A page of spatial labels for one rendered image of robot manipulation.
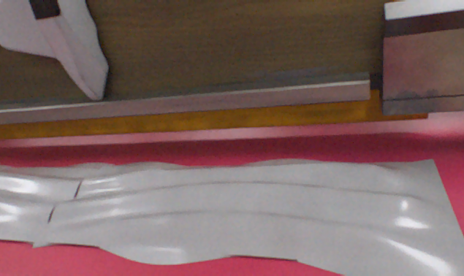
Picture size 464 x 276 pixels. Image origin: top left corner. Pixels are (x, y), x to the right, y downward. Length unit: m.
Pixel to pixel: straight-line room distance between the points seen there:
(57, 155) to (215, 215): 0.16
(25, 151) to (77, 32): 0.13
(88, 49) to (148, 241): 0.11
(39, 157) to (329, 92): 0.21
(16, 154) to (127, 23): 0.15
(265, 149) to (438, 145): 0.09
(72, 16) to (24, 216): 0.11
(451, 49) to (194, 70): 0.13
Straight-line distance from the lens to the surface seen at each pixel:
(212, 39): 0.20
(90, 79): 0.22
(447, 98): 0.19
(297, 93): 0.18
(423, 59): 0.18
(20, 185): 0.25
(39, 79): 0.27
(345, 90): 0.18
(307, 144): 0.21
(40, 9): 0.21
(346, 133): 0.22
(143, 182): 0.20
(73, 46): 0.21
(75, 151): 0.28
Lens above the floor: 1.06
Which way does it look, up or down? 27 degrees down
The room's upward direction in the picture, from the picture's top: 12 degrees counter-clockwise
